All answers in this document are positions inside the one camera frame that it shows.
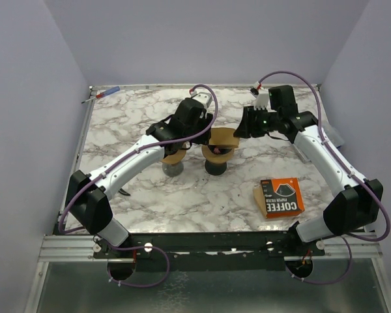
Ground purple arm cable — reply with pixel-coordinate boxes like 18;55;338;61
58;83;219;288
255;70;391;285

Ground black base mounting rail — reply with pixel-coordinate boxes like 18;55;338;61
94;231;325;272

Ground black scissors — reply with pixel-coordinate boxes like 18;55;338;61
119;188;130;196

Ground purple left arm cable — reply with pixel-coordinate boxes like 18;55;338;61
58;83;219;288

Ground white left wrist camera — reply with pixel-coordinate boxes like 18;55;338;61
190;91;213;108

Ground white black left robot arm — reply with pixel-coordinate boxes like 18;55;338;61
63;93;218;258

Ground red blue screwdriver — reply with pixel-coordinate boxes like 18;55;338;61
82;86;120;104

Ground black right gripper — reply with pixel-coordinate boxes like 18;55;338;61
233;105;281;138

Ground red and black carafe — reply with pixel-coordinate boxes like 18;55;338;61
205;161;227;176

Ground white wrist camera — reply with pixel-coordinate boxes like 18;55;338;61
190;91;213;108
250;85;269;110

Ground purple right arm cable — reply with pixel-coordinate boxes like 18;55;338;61
255;70;391;285

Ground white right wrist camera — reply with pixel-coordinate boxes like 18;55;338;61
250;85;269;110

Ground blue ribbed dripper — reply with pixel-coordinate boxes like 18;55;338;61
208;145;233;155

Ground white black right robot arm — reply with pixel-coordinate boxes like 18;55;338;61
234;85;383;255

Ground brown paper coffee filter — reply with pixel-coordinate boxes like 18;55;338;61
209;127;240;149

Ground clear plastic parts box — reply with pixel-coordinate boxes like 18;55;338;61
323;122;345;149

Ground wooden ring coaster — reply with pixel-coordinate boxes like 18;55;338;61
201;145;235;164
161;149;186;165

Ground orange coffee filter box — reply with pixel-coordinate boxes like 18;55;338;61
253;177;305;219

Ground clear grey glass carafe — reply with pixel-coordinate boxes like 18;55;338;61
162;162;184;177

